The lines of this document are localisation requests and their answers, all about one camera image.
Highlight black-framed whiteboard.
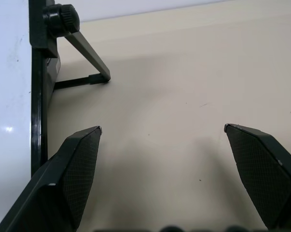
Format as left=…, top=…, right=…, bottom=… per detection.
left=0, top=0, right=62, bottom=177

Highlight black stand adjustment knob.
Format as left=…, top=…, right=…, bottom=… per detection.
left=42, top=4, right=80, bottom=38

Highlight black whiteboard stand leg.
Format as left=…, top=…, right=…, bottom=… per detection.
left=54, top=31, right=111, bottom=90

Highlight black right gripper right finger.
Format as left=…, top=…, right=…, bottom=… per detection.
left=224, top=123, right=291, bottom=232

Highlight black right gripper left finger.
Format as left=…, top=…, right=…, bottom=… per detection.
left=0, top=125, right=103, bottom=232

